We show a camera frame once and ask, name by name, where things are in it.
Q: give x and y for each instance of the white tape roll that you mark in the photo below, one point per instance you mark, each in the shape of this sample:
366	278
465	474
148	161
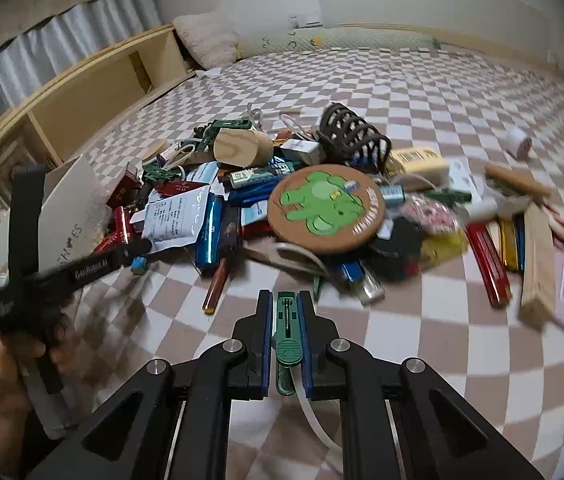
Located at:
517	143

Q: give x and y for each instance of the fluffy white pillow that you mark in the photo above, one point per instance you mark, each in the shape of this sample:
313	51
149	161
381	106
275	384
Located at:
209	38

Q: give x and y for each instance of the green clip with white strap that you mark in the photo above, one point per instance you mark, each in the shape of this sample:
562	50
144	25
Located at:
289	349

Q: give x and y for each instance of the red lighter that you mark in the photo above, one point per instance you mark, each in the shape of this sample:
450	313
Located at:
491	268

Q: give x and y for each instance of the grey curtain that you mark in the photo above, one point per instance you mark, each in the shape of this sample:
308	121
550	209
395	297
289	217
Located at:
35	57

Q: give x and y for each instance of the white shoe box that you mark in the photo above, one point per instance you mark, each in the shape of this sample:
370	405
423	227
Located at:
73	215

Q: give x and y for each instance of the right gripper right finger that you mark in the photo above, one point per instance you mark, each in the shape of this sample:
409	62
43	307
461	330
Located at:
400	421

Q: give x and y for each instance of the pink blue lighter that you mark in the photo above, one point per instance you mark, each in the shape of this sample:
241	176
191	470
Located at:
139	265

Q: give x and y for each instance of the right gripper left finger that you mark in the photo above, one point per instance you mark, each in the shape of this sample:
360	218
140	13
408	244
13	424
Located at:
171	421

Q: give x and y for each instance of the brown hair claw clip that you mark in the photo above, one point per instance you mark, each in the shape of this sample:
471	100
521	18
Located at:
348	139

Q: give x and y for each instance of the white paper receipt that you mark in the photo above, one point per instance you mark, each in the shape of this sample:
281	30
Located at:
175	221

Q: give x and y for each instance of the brown pen gold tip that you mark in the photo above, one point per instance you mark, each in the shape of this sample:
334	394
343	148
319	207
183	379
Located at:
228	247

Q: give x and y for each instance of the wooden stick block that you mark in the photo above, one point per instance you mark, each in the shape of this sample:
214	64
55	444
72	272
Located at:
538	295

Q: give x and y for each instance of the shiny blue pen tube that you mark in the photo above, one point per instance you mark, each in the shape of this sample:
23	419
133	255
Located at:
206	255

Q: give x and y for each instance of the red cigarette box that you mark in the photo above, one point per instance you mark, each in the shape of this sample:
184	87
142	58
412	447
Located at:
125	189

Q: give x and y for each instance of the checkered bed sheet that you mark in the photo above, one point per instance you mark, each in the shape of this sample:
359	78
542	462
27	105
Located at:
459	105

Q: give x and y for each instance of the green bolster pillow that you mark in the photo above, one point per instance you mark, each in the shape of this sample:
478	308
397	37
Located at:
314	39

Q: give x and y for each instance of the green dinosaur cork coaster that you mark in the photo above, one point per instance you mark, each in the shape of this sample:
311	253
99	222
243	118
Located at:
327	209

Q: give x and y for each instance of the wooden dowel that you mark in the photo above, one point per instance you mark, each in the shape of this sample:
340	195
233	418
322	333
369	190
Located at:
514	178

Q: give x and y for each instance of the wall socket panel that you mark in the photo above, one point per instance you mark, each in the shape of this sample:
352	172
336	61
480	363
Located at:
304	20

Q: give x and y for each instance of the wooden bedside shelf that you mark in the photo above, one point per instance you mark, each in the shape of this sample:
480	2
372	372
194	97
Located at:
66	115

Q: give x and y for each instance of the oval wooden block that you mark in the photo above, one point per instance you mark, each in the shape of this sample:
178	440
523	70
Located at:
242	148

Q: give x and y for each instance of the person left hand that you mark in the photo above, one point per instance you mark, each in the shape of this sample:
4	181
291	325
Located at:
14	403

